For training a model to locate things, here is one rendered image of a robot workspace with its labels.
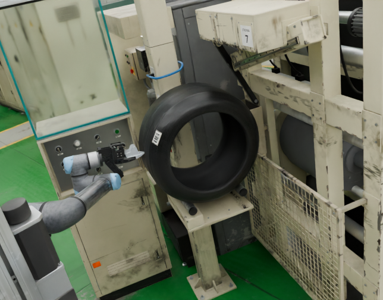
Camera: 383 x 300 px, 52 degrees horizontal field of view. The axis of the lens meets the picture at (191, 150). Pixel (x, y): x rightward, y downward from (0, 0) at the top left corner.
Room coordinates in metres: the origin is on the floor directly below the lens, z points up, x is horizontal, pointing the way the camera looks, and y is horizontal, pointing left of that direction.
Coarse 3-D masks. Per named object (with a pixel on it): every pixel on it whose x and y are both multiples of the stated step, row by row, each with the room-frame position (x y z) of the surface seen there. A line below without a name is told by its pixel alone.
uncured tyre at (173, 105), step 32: (160, 96) 1.87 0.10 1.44; (192, 96) 1.72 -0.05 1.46; (224, 96) 1.75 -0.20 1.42; (160, 128) 1.66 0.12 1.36; (224, 128) 2.01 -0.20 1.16; (256, 128) 1.78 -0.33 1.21; (160, 160) 1.63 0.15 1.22; (224, 160) 1.97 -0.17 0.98; (192, 192) 1.65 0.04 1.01; (224, 192) 1.70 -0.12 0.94
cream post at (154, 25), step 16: (144, 0) 2.03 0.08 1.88; (160, 0) 2.05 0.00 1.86; (144, 16) 2.03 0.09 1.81; (160, 16) 2.05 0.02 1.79; (144, 32) 2.07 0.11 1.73; (160, 32) 2.04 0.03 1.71; (160, 48) 2.04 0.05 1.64; (160, 64) 2.03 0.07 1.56; (176, 64) 2.06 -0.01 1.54; (160, 80) 2.03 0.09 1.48; (176, 80) 2.05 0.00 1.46; (176, 144) 2.03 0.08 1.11; (192, 144) 2.06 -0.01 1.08; (176, 160) 2.03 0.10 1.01; (192, 160) 2.05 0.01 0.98; (192, 240) 2.07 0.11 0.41; (208, 240) 2.05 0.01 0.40; (208, 256) 2.04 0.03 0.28; (208, 272) 2.04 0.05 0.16; (208, 288) 2.03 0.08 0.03
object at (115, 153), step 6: (114, 144) 1.71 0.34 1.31; (120, 144) 1.71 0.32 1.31; (102, 150) 1.66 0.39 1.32; (108, 150) 1.66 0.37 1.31; (114, 150) 1.65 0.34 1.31; (120, 150) 1.68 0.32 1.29; (102, 156) 1.66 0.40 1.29; (108, 156) 1.67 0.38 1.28; (114, 156) 1.65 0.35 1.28; (120, 156) 1.67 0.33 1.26; (102, 162) 1.64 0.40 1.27; (114, 162) 1.66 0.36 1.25; (120, 162) 1.66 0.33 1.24
